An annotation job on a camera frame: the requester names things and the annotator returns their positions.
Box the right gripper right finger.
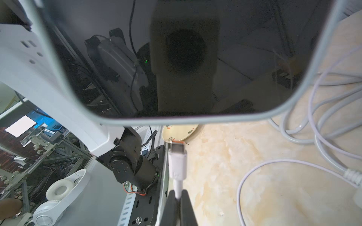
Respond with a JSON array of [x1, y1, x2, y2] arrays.
[[180, 190, 198, 226]]

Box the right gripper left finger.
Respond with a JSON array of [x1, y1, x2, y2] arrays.
[[159, 190, 179, 226]]

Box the white charging cable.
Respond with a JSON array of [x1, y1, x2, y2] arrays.
[[168, 141, 189, 201]]

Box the black smartphone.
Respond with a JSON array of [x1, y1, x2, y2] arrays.
[[29, 1, 346, 126]]

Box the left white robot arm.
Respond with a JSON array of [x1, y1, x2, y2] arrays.
[[1, 24, 159, 196]]

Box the yellow round plate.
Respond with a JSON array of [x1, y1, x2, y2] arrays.
[[162, 124, 199, 143]]

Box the white headphones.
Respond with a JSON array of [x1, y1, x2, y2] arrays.
[[33, 169, 91, 226]]

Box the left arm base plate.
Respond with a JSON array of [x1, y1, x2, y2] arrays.
[[118, 145, 169, 226]]

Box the grey power strip cord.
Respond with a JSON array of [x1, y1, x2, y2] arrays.
[[267, 70, 362, 174]]

